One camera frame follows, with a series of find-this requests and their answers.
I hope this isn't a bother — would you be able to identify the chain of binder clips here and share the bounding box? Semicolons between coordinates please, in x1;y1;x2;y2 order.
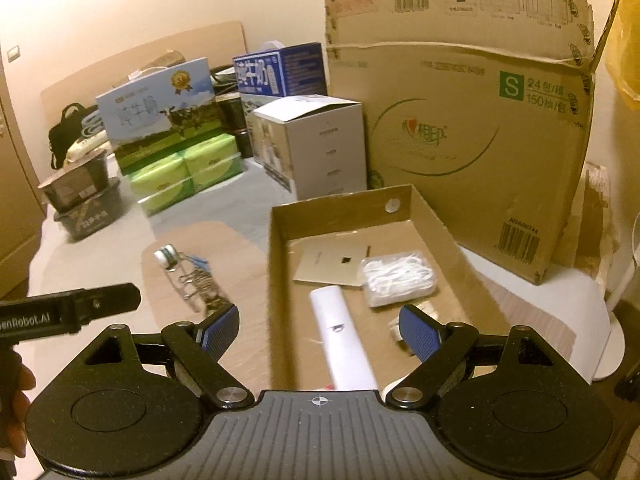
170;255;233;317

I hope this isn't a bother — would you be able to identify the blue milk box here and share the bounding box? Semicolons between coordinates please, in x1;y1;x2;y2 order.
232;42;328;108

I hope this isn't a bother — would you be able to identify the bag of white cable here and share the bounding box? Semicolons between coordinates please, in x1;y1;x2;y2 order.
361;254;436;308

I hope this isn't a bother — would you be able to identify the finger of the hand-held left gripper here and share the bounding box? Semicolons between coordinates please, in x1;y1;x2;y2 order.
75;283;142;318

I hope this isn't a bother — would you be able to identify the person's left hand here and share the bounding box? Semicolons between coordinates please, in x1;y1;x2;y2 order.
0;355;33;453

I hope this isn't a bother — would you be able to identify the black bag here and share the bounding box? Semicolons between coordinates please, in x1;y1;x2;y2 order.
48;103;101;170

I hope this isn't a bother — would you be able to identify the cow print milk box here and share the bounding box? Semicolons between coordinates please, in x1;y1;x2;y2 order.
95;57;223;168

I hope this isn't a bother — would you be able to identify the white cardboard box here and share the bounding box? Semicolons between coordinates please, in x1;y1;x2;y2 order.
251;95;368;201

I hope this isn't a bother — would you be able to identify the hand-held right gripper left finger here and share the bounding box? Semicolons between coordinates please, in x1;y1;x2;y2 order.
75;304;253;409

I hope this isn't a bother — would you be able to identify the wooden cabinet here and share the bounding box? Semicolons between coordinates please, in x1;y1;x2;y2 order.
0;90;46;273

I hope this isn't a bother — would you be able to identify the small white spool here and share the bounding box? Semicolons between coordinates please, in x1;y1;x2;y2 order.
154;244;180;273

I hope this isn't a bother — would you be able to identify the torn brown paper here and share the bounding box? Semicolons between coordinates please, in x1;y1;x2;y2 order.
572;162;613;281

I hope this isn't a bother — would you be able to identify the white remote control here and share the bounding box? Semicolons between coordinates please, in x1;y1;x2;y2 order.
307;285;381;392

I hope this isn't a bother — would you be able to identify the yellow plastic bag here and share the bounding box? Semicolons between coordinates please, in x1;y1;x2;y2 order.
602;0;640;111

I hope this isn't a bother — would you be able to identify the tan card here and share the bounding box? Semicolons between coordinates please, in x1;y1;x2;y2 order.
292;247;373;288

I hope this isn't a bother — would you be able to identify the dark gift box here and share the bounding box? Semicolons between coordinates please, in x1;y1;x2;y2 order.
217;92;256;158

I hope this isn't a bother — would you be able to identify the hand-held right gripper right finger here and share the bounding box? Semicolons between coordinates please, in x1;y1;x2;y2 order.
389;304;566;409

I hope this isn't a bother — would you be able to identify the white stand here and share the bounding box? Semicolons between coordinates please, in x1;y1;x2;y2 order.
592;210;640;381

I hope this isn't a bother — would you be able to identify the black instant noodle bowl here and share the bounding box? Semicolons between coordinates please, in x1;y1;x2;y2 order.
37;150;110;211
52;177;123;242

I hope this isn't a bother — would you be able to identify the white plastic packet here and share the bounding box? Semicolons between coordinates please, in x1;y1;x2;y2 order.
65;130;108;163

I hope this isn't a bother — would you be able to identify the shallow cardboard tray box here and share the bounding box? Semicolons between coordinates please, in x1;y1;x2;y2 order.
267;184;511;396

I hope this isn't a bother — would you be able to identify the large cardboard carton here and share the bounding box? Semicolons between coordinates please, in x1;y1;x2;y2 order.
322;0;621;286

